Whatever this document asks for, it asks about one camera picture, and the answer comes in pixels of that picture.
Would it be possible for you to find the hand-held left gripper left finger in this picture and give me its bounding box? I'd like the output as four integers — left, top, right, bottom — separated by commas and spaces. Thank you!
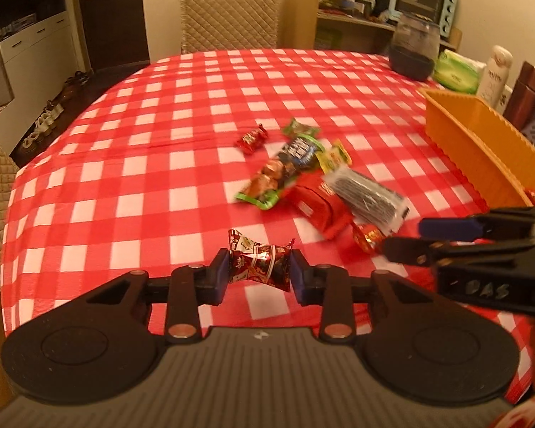
78, 249, 231, 345

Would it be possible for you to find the white cabinet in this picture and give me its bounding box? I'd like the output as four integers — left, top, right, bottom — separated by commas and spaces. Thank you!
0, 0, 92, 157

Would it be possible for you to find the red white checked tablecloth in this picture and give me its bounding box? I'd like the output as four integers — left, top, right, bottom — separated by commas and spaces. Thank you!
0, 48, 535, 404

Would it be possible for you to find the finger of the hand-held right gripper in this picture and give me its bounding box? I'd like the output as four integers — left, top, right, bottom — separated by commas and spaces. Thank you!
379, 236, 535, 268
418, 206, 535, 241

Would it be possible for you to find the dark glass jar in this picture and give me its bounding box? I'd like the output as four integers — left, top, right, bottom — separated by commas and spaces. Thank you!
388, 12, 442, 82

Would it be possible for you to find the black clear snack packet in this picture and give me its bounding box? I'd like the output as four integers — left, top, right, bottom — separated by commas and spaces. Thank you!
323, 166, 412, 236

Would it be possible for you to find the red gold candy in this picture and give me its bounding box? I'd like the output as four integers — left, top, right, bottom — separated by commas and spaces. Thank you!
351, 222, 386, 255

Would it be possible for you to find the green box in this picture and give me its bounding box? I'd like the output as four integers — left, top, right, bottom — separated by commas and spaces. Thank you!
314, 27, 345, 50

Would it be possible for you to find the dark wooden door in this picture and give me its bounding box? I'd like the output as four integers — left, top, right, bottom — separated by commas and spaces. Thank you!
78, 0, 150, 70

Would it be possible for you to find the small red wrapped candy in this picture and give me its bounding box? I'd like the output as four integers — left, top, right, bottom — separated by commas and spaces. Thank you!
236, 124, 269, 156

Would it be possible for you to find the yellow green wrapped candy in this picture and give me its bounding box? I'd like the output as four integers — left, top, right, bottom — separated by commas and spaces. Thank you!
316, 140, 353, 174

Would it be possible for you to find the red snack packet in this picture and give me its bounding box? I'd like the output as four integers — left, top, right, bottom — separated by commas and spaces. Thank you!
282, 173, 355, 239

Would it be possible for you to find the orange plastic tray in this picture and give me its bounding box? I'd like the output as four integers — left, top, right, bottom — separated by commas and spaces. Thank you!
418, 88, 535, 208

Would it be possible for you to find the white bottle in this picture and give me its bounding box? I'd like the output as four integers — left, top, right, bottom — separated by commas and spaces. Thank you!
476, 45, 514, 108

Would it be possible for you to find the light blue toaster oven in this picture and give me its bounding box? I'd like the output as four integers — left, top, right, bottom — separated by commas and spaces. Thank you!
389, 0, 459, 36

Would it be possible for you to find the wooden shelf unit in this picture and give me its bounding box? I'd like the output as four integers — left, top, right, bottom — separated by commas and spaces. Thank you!
285, 0, 462, 54

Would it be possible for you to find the green tissue pack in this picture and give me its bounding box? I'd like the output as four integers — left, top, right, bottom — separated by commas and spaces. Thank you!
433, 50, 486, 94

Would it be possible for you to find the large green brown snack packet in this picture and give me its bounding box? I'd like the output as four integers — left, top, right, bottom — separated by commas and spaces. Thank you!
235, 136, 326, 211

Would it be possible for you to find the brown metal thermos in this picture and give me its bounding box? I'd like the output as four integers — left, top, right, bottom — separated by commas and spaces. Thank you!
501, 60, 535, 130

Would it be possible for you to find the red patterned candy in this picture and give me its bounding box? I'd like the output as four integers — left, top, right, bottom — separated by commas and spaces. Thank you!
227, 228, 295, 292

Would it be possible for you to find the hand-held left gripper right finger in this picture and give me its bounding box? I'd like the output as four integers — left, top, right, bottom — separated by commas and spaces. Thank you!
290, 249, 437, 345

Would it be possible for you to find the row of shoes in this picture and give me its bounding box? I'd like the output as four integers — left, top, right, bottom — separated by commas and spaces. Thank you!
21, 69, 92, 152

